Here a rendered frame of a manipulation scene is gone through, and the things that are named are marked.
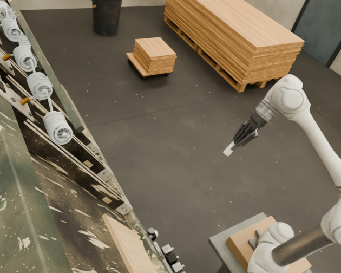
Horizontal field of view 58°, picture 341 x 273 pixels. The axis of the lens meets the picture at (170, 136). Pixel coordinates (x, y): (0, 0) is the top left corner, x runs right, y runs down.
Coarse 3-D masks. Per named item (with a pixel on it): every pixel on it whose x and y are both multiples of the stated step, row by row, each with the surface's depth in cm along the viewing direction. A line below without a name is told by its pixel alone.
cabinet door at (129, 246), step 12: (108, 216) 147; (108, 228) 140; (120, 228) 153; (120, 240) 139; (132, 240) 160; (120, 252) 133; (132, 252) 146; (144, 252) 166; (132, 264) 132; (144, 264) 151
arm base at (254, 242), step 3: (255, 231) 199; (258, 231) 198; (258, 234) 196; (261, 234) 196; (258, 237) 195; (249, 240) 194; (252, 240) 194; (255, 240) 194; (249, 243) 194; (252, 243) 192; (255, 243) 192; (252, 246) 191; (255, 246) 190
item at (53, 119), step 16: (0, 16) 131; (16, 16) 115; (16, 32) 116; (16, 48) 112; (32, 64) 104; (48, 64) 96; (32, 80) 99; (48, 96) 93; (64, 96) 86; (48, 128) 89; (64, 128) 94; (80, 128) 80
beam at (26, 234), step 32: (0, 96) 89; (0, 128) 75; (0, 160) 70; (0, 192) 65; (32, 192) 69; (0, 224) 61; (32, 224) 60; (0, 256) 58; (32, 256) 56; (64, 256) 63
